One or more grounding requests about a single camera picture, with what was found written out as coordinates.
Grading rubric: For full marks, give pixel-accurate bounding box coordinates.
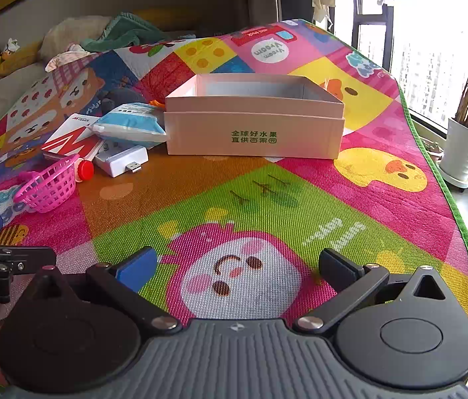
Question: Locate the white charger with plug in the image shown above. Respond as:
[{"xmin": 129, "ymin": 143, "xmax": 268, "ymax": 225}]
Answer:
[{"xmin": 94, "ymin": 145, "xmax": 150, "ymax": 178}]

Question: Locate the colourful cartoon play mat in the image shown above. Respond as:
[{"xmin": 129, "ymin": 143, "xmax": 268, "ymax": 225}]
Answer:
[{"xmin": 0, "ymin": 19, "xmax": 468, "ymax": 399}]

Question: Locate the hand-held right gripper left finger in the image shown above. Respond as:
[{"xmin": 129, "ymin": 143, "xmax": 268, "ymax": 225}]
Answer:
[{"xmin": 22, "ymin": 247, "xmax": 180, "ymax": 335}]

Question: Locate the pink white cloth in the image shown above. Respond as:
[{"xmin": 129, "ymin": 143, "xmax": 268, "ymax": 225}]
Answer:
[{"xmin": 45, "ymin": 44, "xmax": 95, "ymax": 72}]

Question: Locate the white plant pot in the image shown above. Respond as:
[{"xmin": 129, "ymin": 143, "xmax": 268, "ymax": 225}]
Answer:
[{"xmin": 438, "ymin": 117, "xmax": 468, "ymax": 189}]

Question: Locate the blue white wipes packet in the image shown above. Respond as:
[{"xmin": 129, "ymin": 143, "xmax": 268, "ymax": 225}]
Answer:
[{"xmin": 91, "ymin": 103, "xmax": 168, "ymax": 149}]

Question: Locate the red white box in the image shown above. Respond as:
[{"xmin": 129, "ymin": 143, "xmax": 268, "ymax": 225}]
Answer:
[{"xmin": 42, "ymin": 113, "xmax": 106, "ymax": 163}]

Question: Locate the yellow cushion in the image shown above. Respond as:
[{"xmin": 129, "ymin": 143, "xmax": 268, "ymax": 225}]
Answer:
[{"xmin": 134, "ymin": 6, "xmax": 202, "ymax": 32}]

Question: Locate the pink cardboard box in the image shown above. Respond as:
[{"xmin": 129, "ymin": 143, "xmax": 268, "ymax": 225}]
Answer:
[{"xmin": 164, "ymin": 73, "xmax": 346, "ymax": 160}]

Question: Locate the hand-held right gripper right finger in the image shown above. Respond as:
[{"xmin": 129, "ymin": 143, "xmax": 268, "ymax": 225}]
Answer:
[{"xmin": 294, "ymin": 248, "xmax": 450, "ymax": 335}]

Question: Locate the small brown potted plant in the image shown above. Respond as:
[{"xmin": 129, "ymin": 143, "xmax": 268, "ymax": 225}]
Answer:
[{"xmin": 421, "ymin": 136, "xmax": 444, "ymax": 164}]

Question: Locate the green towel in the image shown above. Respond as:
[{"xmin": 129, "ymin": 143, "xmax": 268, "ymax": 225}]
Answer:
[{"xmin": 80, "ymin": 12, "xmax": 198, "ymax": 53}]

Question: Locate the small red capped bottle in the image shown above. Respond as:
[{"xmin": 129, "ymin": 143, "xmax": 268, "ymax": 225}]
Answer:
[{"xmin": 75, "ymin": 160, "xmax": 95, "ymax": 183}]

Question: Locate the beige pillow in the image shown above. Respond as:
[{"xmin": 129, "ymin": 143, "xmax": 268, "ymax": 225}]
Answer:
[{"xmin": 41, "ymin": 17, "xmax": 115, "ymax": 60}]

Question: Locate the hanging beige cloth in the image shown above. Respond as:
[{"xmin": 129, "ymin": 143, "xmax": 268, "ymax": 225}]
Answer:
[{"xmin": 312, "ymin": 0, "xmax": 336, "ymax": 24}]

